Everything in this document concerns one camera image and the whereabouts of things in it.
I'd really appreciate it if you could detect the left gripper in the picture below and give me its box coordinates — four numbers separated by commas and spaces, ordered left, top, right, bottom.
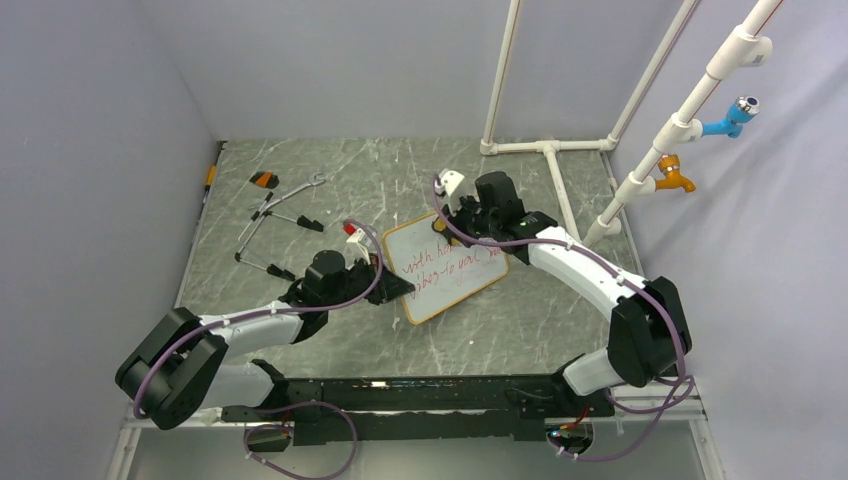
324, 253, 415, 310

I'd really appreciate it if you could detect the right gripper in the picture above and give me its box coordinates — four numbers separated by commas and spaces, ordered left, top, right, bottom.
442, 190, 500, 249

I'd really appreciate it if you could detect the yellow framed whiteboard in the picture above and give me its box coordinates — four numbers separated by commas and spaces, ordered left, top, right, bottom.
382, 213, 509, 325

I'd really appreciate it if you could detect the yellow whiteboard eraser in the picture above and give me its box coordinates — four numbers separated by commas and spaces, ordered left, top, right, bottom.
431, 217, 459, 246

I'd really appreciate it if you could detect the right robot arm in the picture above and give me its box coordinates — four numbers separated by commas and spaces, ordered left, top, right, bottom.
432, 170, 692, 415

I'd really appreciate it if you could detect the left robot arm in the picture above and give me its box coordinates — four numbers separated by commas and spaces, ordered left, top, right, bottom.
115, 250, 415, 430

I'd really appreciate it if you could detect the silver wrench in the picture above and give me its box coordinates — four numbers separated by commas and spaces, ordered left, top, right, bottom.
250, 172, 327, 210

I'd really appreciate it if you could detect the orange black small object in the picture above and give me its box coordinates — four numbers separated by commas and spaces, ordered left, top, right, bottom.
249, 171, 279, 190

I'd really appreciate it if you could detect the orange faucet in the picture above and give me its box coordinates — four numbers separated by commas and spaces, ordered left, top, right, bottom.
655, 154, 696, 193

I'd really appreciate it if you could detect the blue faucet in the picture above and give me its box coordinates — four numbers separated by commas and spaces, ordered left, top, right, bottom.
702, 96, 761, 139

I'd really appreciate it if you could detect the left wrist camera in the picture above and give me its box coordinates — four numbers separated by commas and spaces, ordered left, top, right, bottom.
343, 222, 381, 265

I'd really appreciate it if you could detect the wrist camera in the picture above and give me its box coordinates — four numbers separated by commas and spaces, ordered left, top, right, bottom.
437, 169, 466, 198
343, 222, 381, 265

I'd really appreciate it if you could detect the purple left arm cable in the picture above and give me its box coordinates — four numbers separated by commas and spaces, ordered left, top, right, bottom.
132, 218, 386, 480

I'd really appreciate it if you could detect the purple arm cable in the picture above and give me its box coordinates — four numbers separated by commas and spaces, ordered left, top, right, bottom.
132, 218, 386, 480
432, 173, 696, 463

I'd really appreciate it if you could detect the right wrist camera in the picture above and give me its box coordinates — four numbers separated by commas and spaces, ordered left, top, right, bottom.
437, 169, 466, 198

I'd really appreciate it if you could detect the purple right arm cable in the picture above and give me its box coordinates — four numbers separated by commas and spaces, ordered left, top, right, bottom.
432, 173, 696, 463

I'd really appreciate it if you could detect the wire whiteboard stand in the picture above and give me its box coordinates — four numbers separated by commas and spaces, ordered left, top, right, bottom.
233, 190, 325, 281

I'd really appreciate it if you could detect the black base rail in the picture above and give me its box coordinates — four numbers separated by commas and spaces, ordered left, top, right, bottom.
217, 374, 614, 452

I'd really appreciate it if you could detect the yellow black tool at wall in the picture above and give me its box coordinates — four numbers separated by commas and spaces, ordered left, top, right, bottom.
204, 165, 217, 194

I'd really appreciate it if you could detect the aluminium frame rail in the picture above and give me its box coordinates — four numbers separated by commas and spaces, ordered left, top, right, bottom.
104, 377, 727, 480

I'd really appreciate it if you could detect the white PVC pipe frame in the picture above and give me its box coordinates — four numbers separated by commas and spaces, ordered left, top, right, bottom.
479, 0, 782, 246

